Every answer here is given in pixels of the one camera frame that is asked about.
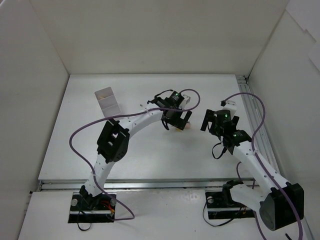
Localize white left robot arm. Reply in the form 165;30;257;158
79;91;192;210

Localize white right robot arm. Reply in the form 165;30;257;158
201;108;304;231

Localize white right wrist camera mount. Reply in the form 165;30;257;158
220;100;237;112

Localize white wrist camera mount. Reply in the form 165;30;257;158
182;94;191;105
220;100;237;112

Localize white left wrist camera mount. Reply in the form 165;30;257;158
182;94;191;105

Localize aluminium right side rail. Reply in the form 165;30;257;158
235;75;280;171

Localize aluminium rail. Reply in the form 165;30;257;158
37;177;261;191
235;75;280;171

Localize aluminium front rail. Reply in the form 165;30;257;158
37;177;261;191

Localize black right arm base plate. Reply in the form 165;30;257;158
204;191;254;220

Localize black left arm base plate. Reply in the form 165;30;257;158
68;192;117;224

